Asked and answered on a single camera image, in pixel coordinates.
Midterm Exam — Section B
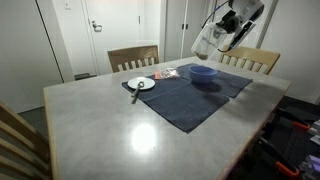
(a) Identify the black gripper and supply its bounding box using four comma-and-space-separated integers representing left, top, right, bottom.
215, 11, 243, 38

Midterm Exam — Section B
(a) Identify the blue plastic bowl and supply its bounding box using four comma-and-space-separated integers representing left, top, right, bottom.
188, 65, 219, 85

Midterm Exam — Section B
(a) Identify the light wooden slat-back chair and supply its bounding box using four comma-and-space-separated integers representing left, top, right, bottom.
0, 99, 53, 180
218, 44, 281, 76

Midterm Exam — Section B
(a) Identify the dark blue cloth placemat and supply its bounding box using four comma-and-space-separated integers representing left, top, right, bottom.
121, 74, 231, 133
176, 63, 253, 99

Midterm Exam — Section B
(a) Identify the clear orange snack bag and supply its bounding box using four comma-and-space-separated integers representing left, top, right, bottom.
153, 67, 181, 81

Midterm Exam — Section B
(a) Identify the brown wooden slat-back chair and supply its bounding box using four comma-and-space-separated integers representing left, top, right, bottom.
107, 44, 160, 74

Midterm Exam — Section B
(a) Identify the small white plate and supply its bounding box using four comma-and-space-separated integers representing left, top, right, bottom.
127, 76, 157, 91

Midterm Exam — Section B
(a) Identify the white entry door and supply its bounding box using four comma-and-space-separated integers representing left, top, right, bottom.
84, 0, 143, 76

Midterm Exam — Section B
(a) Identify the metal spoon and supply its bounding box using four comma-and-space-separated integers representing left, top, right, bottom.
130, 80, 146, 105

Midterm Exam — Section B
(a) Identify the black orange bar clamp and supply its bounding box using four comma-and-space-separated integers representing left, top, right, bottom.
275, 109, 314, 134
258, 137, 302, 178

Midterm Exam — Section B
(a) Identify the dark doormat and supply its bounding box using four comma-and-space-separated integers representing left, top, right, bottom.
73, 72, 99, 81

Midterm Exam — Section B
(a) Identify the long black robot cable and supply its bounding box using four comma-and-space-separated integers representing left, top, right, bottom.
200, 0, 232, 29

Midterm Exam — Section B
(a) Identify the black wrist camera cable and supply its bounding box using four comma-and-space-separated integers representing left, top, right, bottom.
217, 44, 236, 54

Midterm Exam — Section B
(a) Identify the silver door lever handle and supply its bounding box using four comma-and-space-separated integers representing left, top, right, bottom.
91, 20, 104, 33

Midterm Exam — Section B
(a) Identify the silver aluminium bracket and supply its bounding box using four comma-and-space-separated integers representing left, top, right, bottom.
309, 119, 320, 147

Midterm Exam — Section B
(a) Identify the aluminium extrusion rail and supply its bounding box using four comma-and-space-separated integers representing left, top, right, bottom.
301, 153, 320, 176

